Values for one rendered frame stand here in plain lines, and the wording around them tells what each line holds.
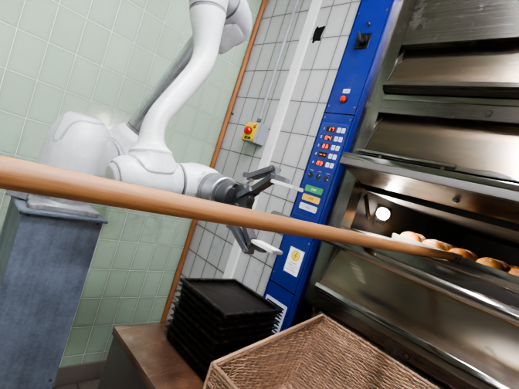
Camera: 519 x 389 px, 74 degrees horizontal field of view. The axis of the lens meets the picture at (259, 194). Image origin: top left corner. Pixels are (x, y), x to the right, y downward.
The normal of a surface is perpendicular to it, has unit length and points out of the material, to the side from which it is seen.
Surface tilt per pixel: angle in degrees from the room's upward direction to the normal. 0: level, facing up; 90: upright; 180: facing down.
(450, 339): 70
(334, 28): 90
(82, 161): 88
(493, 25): 90
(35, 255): 90
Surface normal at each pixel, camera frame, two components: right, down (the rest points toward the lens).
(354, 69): -0.69, -0.19
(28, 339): 0.65, 0.25
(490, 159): -0.54, -0.51
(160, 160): 0.65, -0.12
